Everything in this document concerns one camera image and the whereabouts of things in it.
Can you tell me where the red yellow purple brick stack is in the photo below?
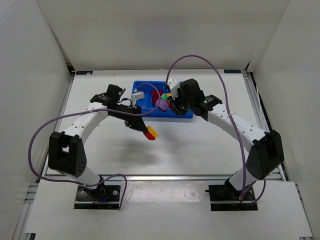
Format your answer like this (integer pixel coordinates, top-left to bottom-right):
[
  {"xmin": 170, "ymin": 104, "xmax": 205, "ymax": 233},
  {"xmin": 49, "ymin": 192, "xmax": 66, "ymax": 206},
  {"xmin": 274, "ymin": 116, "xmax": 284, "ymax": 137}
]
[{"xmin": 143, "ymin": 125, "xmax": 159, "ymax": 141}]

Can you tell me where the green red sloped brick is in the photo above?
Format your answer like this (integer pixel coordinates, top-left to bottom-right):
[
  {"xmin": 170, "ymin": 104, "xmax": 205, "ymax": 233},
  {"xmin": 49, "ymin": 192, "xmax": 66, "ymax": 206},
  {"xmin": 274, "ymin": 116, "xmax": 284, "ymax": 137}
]
[{"xmin": 160, "ymin": 93, "xmax": 172, "ymax": 101}]

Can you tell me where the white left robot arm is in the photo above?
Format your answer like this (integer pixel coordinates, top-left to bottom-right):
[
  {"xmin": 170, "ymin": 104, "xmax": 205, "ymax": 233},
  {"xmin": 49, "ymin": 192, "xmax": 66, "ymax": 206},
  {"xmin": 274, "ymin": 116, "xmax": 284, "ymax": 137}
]
[{"xmin": 48, "ymin": 84, "xmax": 156, "ymax": 194}]

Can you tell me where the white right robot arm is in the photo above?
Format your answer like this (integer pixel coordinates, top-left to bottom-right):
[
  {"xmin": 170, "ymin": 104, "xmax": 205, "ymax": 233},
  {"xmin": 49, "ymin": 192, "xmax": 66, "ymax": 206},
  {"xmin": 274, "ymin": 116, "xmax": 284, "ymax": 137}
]
[{"xmin": 167, "ymin": 78, "xmax": 285, "ymax": 197}]

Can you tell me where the blue divided plastic bin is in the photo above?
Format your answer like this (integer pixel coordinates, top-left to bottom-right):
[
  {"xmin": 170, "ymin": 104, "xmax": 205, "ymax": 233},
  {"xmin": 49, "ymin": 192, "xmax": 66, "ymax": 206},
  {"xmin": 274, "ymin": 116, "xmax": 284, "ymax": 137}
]
[{"xmin": 132, "ymin": 80, "xmax": 194, "ymax": 119}]

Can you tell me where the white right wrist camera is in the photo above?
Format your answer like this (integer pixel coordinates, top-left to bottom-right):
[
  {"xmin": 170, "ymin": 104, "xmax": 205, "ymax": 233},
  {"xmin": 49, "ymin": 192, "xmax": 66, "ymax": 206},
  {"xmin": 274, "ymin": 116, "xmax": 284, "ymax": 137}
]
[{"xmin": 167, "ymin": 77, "xmax": 180, "ymax": 99}]

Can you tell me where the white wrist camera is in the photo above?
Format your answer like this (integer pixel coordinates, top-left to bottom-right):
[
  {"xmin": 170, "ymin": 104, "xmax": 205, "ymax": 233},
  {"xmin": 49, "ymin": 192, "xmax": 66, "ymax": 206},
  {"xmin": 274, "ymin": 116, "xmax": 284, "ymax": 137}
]
[
  {"xmin": 131, "ymin": 91, "xmax": 145, "ymax": 103},
  {"xmin": 167, "ymin": 77, "xmax": 180, "ymax": 99}
]

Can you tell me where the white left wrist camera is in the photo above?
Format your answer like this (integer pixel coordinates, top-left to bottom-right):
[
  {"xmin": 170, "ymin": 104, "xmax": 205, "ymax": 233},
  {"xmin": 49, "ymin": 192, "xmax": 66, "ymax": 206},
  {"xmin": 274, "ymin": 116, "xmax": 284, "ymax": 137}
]
[{"xmin": 131, "ymin": 91, "xmax": 145, "ymax": 103}]

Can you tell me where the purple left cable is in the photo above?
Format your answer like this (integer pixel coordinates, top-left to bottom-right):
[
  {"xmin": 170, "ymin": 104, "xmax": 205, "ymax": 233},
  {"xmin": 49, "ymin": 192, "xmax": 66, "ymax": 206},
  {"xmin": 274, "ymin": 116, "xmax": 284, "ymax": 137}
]
[{"xmin": 27, "ymin": 82, "xmax": 162, "ymax": 210}]

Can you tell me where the purple cable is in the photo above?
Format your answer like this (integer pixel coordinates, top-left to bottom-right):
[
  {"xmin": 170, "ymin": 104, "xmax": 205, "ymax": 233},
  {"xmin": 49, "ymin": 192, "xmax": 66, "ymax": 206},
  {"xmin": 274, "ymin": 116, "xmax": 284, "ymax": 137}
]
[
  {"xmin": 27, "ymin": 82, "xmax": 162, "ymax": 210},
  {"xmin": 166, "ymin": 54, "xmax": 267, "ymax": 204}
]

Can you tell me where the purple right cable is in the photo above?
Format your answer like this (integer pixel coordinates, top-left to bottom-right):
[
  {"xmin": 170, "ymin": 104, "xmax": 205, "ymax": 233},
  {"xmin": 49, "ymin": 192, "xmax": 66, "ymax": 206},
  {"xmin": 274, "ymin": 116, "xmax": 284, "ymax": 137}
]
[{"xmin": 166, "ymin": 54, "xmax": 267, "ymax": 204}]

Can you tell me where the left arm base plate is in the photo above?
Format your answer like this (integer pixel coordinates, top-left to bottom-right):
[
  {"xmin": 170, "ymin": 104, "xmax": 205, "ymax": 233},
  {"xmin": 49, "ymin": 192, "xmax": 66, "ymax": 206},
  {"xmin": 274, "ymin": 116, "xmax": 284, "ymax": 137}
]
[{"xmin": 73, "ymin": 183, "xmax": 122, "ymax": 210}]

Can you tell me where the aluminium front rail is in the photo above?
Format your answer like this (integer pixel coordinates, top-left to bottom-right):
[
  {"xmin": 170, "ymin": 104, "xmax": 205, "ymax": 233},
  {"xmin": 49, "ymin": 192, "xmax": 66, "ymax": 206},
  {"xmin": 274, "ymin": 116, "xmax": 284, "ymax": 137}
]
[{"xmin": 42, "ymin": 174, "xmax": 273, "ymax": 182}]

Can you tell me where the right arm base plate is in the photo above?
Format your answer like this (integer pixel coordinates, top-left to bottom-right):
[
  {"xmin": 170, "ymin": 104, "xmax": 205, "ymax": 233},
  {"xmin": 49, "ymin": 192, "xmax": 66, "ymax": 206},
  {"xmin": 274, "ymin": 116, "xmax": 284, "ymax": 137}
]
[{"xmin": 205, "ymin": 185, "xmax": 258, "ymax": 212}]

